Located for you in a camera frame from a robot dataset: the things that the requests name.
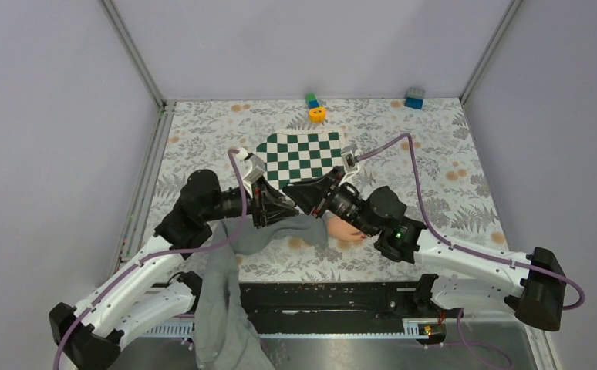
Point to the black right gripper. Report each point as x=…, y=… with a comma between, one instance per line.
x=314, y=193

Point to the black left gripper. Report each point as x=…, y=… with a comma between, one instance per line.
x=261, y=204

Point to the grey sleeved forearm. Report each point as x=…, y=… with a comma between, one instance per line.
x=224, y=338

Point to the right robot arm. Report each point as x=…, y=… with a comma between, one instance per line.
x=529, y=285

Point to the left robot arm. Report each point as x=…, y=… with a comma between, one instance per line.
x=204, y=220

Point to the person's hand with painted nails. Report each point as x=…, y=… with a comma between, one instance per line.
x=343, y=231

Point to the green white chess mat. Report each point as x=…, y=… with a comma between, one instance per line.
x=290, y=157

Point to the yellow toy block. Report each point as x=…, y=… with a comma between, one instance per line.
x=317, y=114

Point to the green blue toy block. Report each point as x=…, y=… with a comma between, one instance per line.
x=312, y=101

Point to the floral tablecloth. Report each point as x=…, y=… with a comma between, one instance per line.
x=430, y=161

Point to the blue grey toy block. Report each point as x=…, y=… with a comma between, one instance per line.
x=414, y=98

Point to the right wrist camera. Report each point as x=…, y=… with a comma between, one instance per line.
x=349, y=158

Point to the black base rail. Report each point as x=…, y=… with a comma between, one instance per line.
x=346, y=310

